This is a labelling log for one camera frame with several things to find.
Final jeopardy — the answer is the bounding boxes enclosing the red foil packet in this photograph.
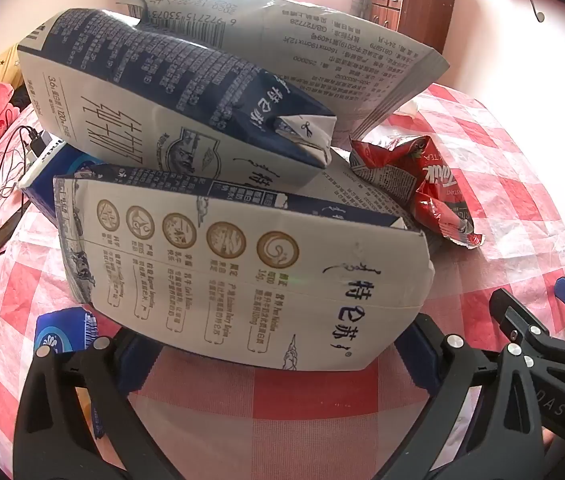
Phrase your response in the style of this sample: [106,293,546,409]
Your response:
[349,135,484,248]

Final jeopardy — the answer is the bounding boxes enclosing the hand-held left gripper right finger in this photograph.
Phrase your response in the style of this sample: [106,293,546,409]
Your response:
[382,312,548,480]

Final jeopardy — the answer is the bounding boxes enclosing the brown wooden cabinet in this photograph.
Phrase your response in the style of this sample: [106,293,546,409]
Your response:
[365,0,458,56]

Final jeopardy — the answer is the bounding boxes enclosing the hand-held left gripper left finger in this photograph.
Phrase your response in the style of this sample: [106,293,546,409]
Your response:
[12,332,188,480]

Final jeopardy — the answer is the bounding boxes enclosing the red white checked tablecloth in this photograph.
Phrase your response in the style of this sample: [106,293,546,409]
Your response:
[0,82,565,480]

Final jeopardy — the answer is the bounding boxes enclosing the blue pocket tissue pack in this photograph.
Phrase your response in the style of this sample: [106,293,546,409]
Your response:
[35,307,109,356]

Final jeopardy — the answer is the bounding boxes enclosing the white printed plastic package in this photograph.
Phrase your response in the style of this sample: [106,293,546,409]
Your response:
[117,0,450,136]

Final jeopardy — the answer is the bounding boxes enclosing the large blue tissue pack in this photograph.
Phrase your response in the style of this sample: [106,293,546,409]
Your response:
[17,142,108,226]

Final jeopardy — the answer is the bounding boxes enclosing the blue white milk carton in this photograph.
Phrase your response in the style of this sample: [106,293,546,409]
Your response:
[52,160,435,373]
[16,7,338,198]

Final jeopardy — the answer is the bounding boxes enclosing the black charger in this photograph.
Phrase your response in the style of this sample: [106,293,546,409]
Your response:
[26,127,53,158]

